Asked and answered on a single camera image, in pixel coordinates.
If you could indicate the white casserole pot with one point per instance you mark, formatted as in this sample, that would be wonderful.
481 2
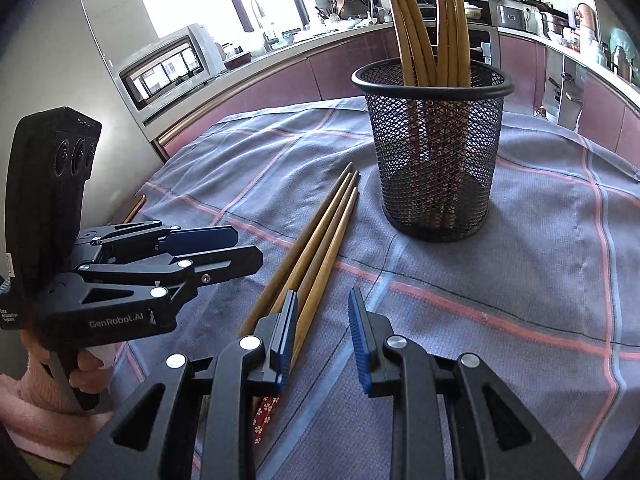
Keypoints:
473 11

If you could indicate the stainless steel cooker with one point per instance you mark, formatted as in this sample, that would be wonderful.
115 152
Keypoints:
553 24

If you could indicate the person's left hand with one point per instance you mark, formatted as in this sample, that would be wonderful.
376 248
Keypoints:
90 372

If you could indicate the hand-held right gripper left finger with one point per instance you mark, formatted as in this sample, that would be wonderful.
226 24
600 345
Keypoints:
287 340

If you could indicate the red-patterned wooden chopstick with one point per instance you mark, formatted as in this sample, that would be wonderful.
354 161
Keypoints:
310 230
135 208
325 232
327 265

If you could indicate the silver box appliance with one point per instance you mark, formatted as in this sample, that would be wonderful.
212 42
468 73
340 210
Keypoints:
513 14

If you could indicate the pink thermos jug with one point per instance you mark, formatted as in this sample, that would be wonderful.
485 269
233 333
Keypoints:
586 17

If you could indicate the white countertop oven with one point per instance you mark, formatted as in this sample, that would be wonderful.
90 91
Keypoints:
165 70

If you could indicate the person's left forearm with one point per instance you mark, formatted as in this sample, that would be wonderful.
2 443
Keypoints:
35 410

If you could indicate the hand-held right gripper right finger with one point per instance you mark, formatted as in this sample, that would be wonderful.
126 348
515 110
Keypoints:
357 340

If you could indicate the blue checked tablecloth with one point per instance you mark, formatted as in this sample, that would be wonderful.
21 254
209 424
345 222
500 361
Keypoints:
500 310

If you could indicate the black built-in oven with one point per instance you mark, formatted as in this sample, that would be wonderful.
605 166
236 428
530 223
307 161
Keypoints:
480 40

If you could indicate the green plastic-covered appliance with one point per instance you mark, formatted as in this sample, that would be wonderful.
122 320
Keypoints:
625 50

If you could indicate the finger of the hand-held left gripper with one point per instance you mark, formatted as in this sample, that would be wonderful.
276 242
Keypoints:
225 260
200 237

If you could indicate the black mesh utensil holder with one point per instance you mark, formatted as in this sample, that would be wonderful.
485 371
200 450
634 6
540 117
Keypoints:
435 170

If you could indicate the metal kitchen faucet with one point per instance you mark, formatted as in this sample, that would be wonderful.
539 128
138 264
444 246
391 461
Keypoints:
260 25

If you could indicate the pink base cabinets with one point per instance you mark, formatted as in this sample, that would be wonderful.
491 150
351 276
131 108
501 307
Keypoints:
522 75
300 80
605 110

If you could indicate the dark red bowl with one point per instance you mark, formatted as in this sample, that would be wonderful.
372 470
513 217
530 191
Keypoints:
237 60

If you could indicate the white kitchen countertop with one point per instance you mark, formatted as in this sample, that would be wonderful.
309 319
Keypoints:
280 52

